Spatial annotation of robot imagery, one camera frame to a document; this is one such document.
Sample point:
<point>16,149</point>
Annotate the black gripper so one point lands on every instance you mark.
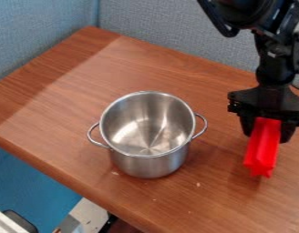
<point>266,101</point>

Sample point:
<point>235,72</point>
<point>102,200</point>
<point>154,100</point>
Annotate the red plastic block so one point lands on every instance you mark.
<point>263,147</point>

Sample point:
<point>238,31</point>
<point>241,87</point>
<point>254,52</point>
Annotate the stainless steel pot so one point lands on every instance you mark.
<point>147,128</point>

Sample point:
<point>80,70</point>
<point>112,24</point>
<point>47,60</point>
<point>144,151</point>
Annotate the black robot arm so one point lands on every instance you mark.
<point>273,21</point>

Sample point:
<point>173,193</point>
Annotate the black and white object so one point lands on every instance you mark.
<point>13,223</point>

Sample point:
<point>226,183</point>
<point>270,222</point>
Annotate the white table leg frame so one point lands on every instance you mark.
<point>86,219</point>

